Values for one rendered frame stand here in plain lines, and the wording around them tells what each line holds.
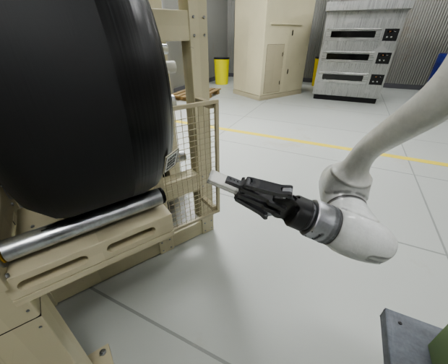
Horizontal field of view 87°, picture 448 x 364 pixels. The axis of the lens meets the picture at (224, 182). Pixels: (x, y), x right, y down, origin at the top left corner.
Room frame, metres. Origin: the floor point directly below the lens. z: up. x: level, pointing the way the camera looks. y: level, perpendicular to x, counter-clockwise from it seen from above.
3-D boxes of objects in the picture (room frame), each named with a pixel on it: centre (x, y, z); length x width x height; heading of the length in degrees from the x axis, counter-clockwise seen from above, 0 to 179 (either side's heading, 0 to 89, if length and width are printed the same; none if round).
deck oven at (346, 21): (5.75, -2.79, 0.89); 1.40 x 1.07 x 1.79; 67
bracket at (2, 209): (0.43, 0.54, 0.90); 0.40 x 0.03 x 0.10; 36
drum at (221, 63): (7.67, 0.07, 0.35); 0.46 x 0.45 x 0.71; 65
